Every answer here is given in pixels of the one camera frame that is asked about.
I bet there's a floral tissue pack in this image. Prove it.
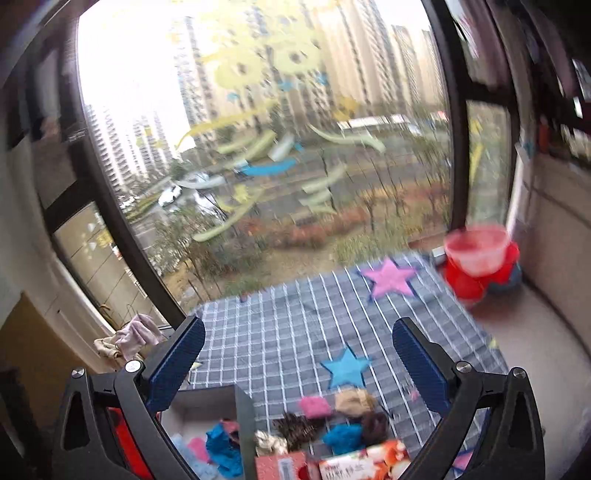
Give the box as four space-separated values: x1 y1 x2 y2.
318 439 411 480

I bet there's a pink plastic basin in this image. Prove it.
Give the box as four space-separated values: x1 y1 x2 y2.
444 224 511 277

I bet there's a grey storage box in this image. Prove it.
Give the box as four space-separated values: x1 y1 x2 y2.
160 384 256 479

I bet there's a white dotted scrunchie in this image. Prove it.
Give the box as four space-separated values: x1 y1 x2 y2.
254 430 288 457

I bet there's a red cardboard box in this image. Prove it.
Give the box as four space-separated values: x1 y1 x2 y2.
256 452 310 480

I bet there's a blue knitted cloth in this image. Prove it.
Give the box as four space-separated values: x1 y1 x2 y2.
322 424 365 455

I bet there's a red plastic basin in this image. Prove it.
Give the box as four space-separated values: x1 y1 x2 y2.
443 242 520 303

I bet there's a leopard print scrunchie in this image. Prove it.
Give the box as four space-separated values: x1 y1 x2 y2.
273 412 327 452

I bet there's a dark red knitted hat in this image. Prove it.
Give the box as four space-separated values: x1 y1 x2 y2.
361 412 390 446

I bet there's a grey checked blanket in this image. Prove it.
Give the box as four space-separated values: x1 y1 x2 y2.
186 253 508 456

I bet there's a pale pink cloth pile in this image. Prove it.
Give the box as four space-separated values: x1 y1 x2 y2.
93 313 166 364

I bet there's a pink sponge block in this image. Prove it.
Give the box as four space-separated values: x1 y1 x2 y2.
298 396 332 420

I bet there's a blue plastic basin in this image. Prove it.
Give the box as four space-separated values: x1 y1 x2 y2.
487 262 523 295

